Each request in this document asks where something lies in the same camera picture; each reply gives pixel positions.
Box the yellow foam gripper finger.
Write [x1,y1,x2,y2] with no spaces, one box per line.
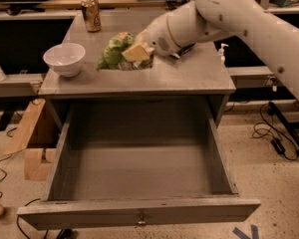
[122,42,153,62]
[135,29,148,43]

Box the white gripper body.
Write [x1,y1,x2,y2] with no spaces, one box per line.
[145,12,182,56]

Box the green jalapeno chip bag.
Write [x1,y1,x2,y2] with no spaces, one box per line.
[97,32,153,71]

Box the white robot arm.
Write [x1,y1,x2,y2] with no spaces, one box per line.
[123,0,299,102]

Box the blue chip bag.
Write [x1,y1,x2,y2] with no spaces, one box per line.
[169,43,195,60]

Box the open grey drawer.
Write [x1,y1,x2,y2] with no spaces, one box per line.
[18,97,260,230]

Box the grey cabinet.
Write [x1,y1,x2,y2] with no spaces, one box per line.
[39,8,235,121]

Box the gold soda can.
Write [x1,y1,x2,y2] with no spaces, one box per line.
[81,0,102,32]

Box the white pump bottle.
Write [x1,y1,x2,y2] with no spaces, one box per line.
[218,43,229,65]

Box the white bowl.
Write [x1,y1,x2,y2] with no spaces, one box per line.
[43,43,86,77]

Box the wooden stool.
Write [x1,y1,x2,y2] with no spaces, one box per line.
[3,99,59,181]

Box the black power adapter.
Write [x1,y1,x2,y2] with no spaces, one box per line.
[271,137,285,155]

